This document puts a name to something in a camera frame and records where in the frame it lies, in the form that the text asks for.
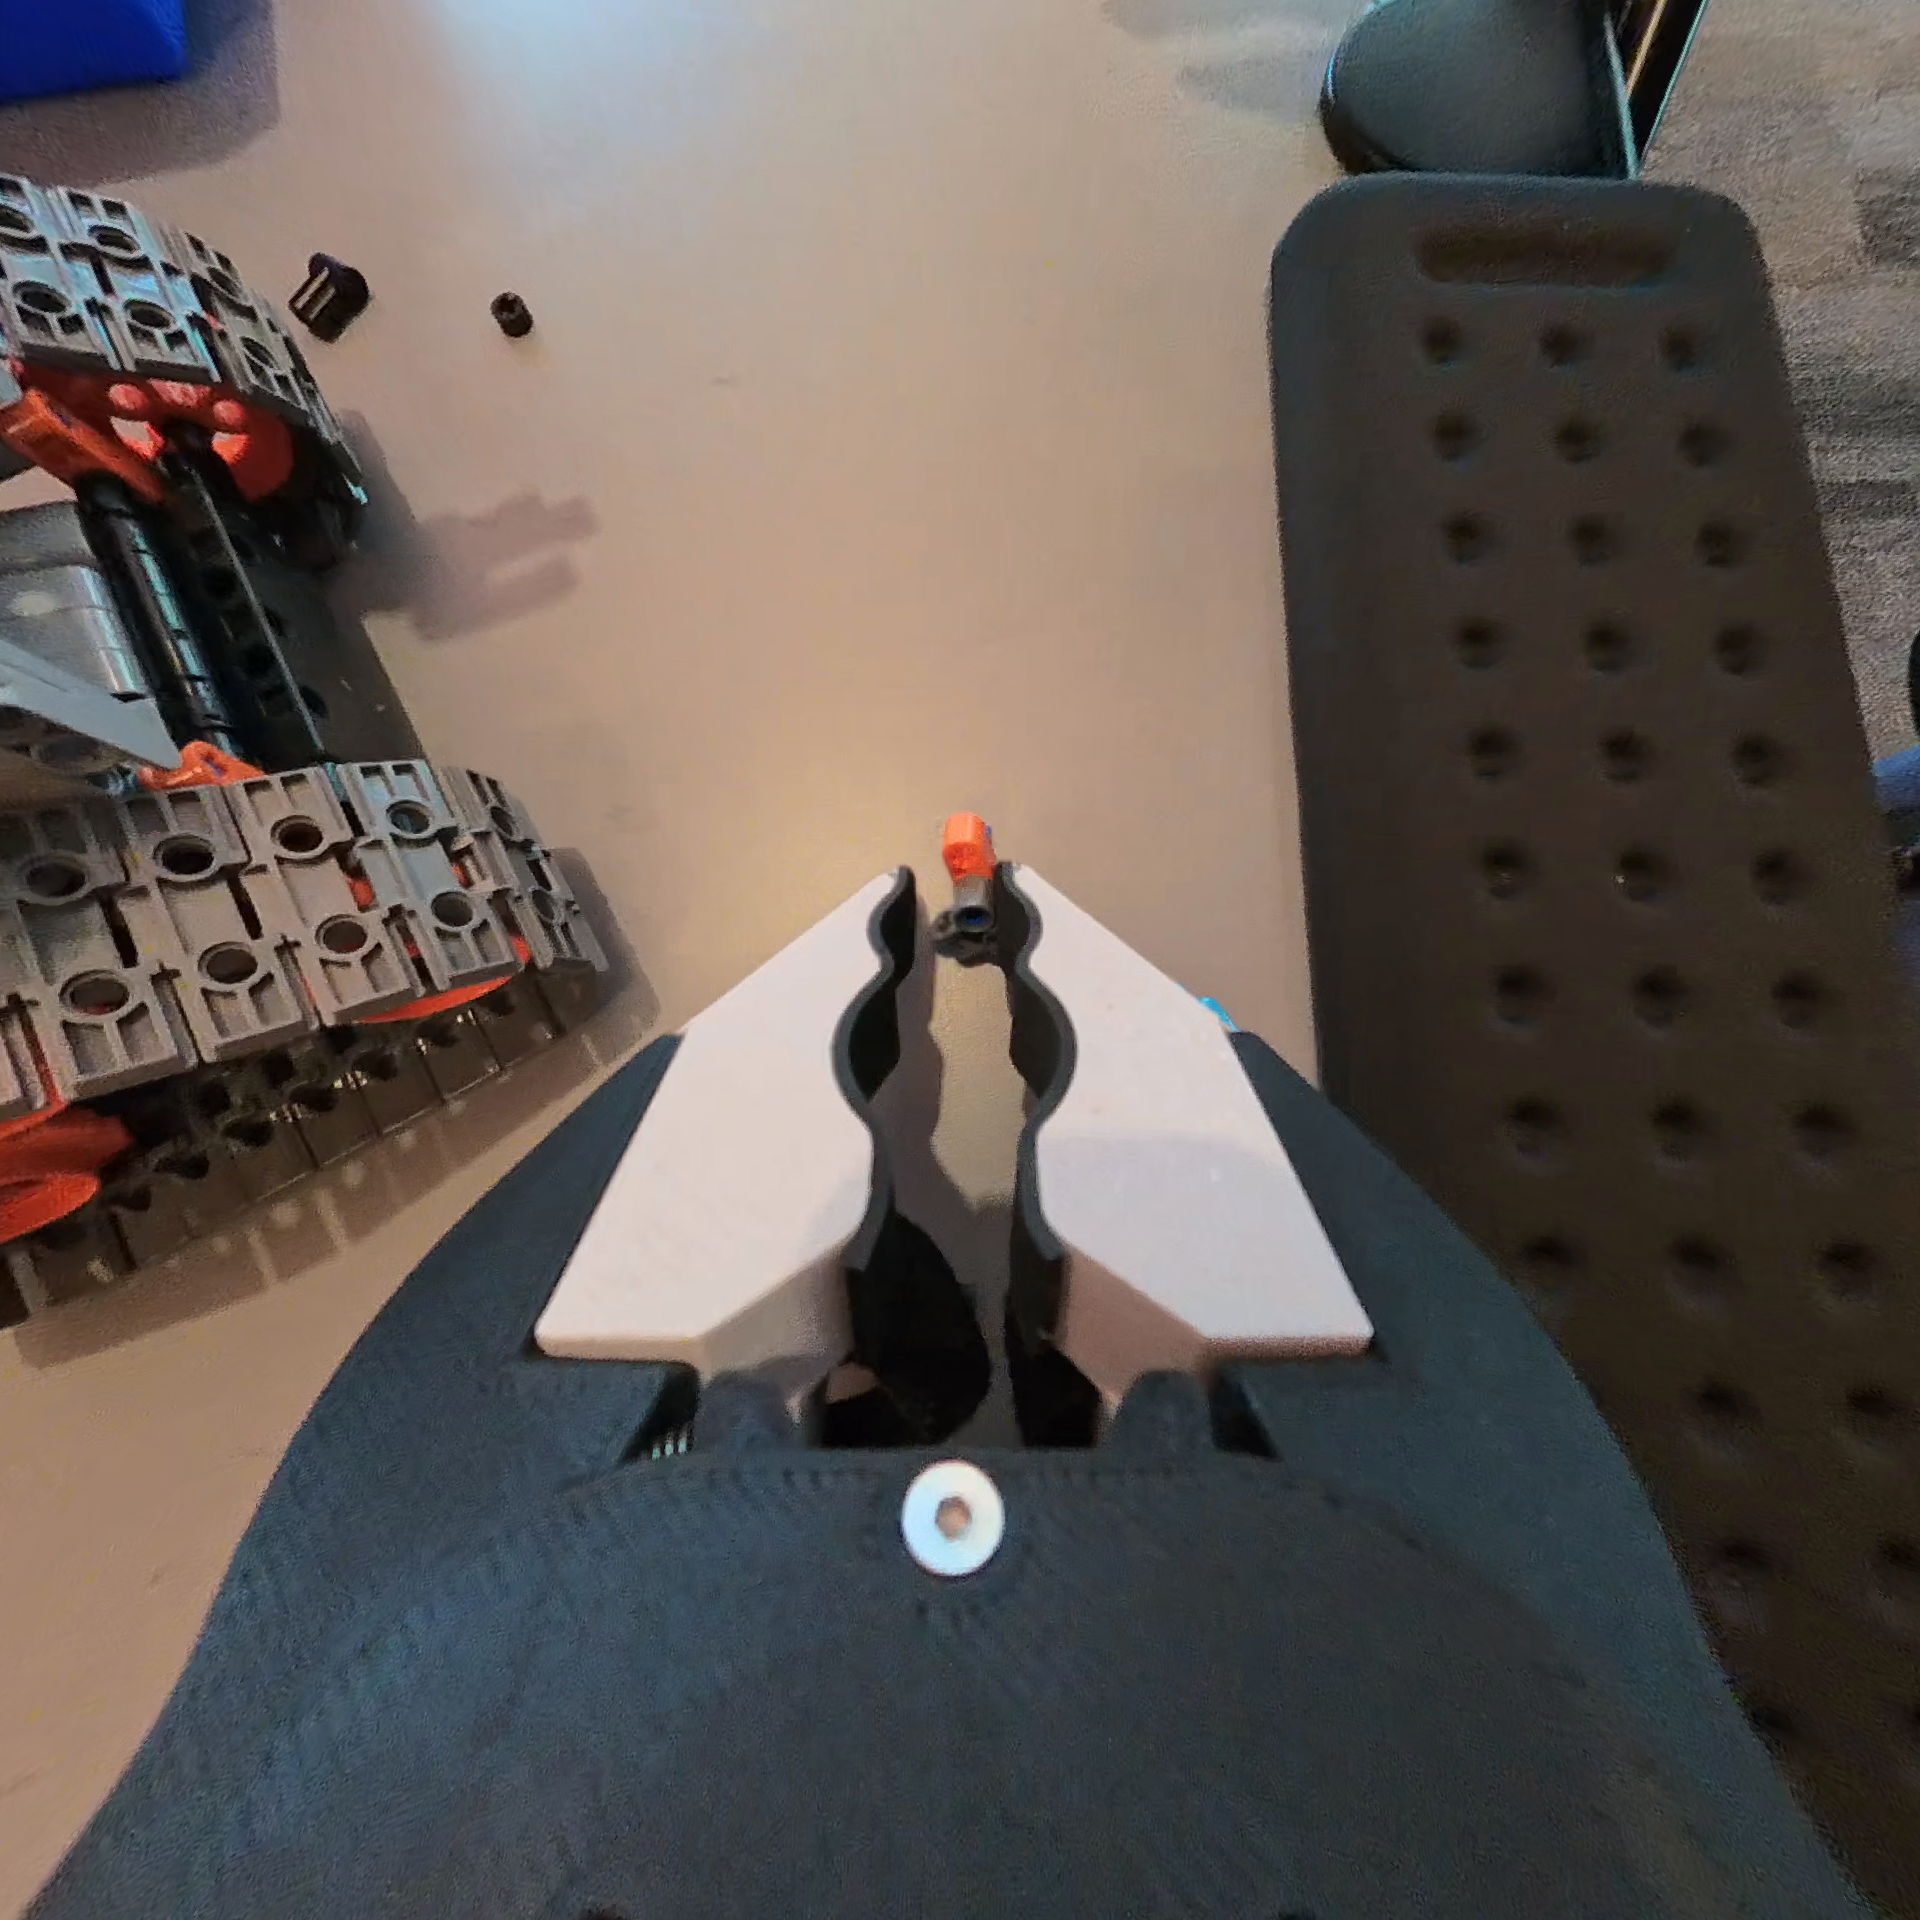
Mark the small dark grey connector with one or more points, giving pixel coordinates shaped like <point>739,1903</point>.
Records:
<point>961,933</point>

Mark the partly built toy robot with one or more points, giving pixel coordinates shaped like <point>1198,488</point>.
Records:
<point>224,901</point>

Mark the black dimpled pad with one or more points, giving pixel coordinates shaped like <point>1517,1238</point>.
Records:
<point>1622,901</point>

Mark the small black bushing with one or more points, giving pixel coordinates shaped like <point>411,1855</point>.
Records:
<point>512,311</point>

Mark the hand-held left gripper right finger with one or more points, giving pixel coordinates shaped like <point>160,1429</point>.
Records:
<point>1184,1184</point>

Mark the black chair seat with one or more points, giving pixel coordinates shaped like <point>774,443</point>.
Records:
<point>1454,90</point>

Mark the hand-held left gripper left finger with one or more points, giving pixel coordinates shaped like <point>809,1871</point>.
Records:
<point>720,1184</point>

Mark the blue storage bin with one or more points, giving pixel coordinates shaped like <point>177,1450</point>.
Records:
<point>77,43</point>

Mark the black ribbed connector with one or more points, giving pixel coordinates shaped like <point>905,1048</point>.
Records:
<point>327,293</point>

